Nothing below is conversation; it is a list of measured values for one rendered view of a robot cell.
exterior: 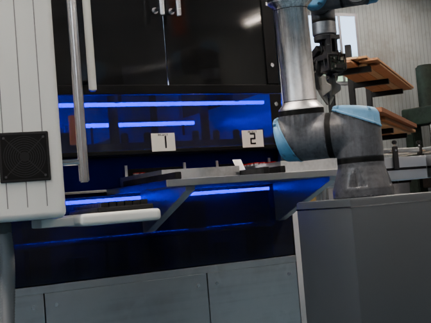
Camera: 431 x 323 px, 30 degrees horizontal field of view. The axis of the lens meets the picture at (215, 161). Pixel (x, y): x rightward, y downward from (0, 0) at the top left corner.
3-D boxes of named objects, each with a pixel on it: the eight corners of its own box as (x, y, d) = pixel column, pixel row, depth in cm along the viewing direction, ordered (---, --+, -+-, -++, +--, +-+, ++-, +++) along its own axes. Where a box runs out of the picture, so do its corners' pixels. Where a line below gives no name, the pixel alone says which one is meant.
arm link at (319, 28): (306, 25, 253) (328, 26, 257) (308, 40, 253) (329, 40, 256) (321, 20, 246) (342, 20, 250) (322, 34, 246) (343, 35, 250)
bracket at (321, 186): (275, 220, 281) (272, 183, 282) (283, 219, 282) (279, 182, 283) (333, 218, 251) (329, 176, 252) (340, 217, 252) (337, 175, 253)
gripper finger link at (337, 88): (337, 102, 247) (335, 72, 248) (326, 105, 252) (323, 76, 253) (346, 102, 248) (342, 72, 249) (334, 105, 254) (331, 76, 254)
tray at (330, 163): (228, 180, 270) (227, 170, 270) (293, 175, 282) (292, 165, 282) (281, 172, 240) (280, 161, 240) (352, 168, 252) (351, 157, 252)
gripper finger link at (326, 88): (329, 102, 246) (326, 72, 246) (318, 105, 251) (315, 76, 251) (337, 102, 247) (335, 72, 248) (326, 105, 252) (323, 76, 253)
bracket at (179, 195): (143, 232, 258) (140, 192, 258) (151, 232, 259) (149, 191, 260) (188, 232, 228) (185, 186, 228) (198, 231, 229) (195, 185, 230)
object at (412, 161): (289, 187, 296) (285, 145, 297) (267, 190, 310) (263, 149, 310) (430, 177, 328) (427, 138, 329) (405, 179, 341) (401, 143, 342)
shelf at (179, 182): (106, 195, 262) (106, 189, 262) (287, 182, 294) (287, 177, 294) (167, 186, 219) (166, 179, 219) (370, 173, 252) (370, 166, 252)
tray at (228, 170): (120, 188, 264) (119, 177, 264) (191, 183, 276) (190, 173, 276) (162, 181, 234) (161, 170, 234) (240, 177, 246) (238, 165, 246)
